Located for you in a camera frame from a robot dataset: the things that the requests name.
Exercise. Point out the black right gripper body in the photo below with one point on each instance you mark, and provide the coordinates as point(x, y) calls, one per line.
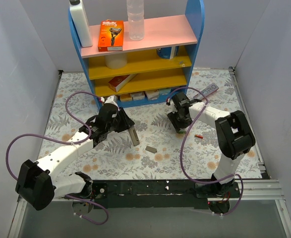
point(179, 122)

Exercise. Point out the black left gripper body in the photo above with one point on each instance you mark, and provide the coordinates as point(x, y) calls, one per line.
point(125, 121)

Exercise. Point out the white air conditioner remote control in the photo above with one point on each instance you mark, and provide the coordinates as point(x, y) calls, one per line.
point(134, 136)

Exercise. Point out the red AAA battery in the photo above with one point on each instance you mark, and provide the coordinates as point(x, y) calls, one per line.
point(199, 136)

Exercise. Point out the grey remote battery cover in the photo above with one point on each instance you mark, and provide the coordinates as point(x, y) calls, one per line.
point(151, 149)

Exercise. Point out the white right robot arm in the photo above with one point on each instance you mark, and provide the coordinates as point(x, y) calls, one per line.
point(234, 135)

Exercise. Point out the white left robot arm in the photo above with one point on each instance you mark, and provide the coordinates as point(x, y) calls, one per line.
point(38, 182)

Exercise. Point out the green teal sponge pack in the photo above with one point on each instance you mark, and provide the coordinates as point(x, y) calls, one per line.
point(164, 91)

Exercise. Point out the yellow wrapped sponge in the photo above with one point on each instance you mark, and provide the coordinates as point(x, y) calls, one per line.
point(125, 97)

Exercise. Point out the red and white sponge pack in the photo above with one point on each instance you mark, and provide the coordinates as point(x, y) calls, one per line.
point(152, 94)

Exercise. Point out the white wrapped sponge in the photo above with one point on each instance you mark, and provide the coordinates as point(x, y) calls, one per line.
point(136, 96)

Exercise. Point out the silver toothpaste box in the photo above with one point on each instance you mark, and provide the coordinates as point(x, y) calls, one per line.
point(210, 89)

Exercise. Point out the floral patterned table mat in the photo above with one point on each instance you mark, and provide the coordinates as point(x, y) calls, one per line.
point(177, 156)

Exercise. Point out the red tea box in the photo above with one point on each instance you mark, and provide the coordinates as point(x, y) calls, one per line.
point(118, 82)

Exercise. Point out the blue and yellow shelf unit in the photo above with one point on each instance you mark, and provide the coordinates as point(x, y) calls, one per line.
point(152, 71)

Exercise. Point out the orange Gillette razor box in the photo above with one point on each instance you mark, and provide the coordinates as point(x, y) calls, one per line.
point(111, 36)

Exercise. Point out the clear plastic water bottle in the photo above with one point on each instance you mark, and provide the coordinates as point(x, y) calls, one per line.
point(135, 14)

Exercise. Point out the white plastic bottle black cap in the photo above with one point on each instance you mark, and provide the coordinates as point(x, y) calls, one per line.
point(78, 14)

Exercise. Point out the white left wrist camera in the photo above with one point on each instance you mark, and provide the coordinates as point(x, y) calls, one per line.
point(110, 100)

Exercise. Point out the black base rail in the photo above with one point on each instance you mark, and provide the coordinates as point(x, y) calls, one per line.
point(176, 193)

